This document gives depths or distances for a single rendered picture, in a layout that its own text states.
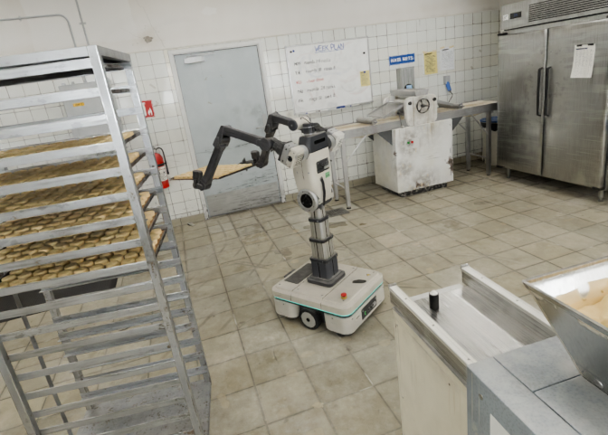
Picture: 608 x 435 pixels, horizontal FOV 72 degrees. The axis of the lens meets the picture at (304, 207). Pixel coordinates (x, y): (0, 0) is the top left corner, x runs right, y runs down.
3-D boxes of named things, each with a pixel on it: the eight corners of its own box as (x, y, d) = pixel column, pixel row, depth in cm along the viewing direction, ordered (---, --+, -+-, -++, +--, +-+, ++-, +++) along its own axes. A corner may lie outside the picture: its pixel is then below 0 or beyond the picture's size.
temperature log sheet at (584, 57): (593, 77, 389) (595, 42, 380) (591, 78, 389) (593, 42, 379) (572, 78, 409) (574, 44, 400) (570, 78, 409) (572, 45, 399)
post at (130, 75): (212, 382, 227) (129, 53, 175) (211, 385, 225) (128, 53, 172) (205, 382, 227) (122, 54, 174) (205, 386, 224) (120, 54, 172)
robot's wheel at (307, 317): (326, 316, 275) (321, 321, 271) (318, 330, 285) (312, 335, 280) (308, 300, 281) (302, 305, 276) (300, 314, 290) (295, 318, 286)
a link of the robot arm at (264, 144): (214, 122, 265) (226, 122, 273) (213, 143, 270) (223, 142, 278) (270, 139, 244) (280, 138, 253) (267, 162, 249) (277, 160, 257)
